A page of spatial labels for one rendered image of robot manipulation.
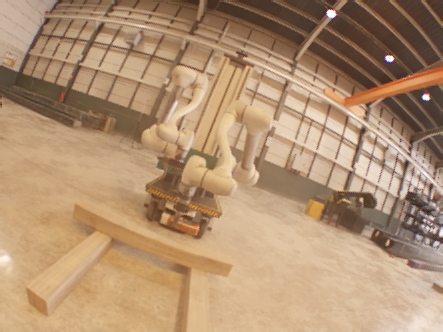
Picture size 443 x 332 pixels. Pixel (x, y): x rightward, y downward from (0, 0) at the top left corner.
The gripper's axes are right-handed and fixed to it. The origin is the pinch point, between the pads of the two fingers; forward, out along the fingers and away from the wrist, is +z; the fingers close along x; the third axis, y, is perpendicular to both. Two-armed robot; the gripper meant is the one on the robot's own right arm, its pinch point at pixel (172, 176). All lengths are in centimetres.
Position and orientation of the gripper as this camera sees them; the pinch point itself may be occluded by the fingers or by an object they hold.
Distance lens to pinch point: 156.2
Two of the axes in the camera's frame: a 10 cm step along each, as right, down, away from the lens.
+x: -9.3, -3.5, -1.1
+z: -3.6, 9.3, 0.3
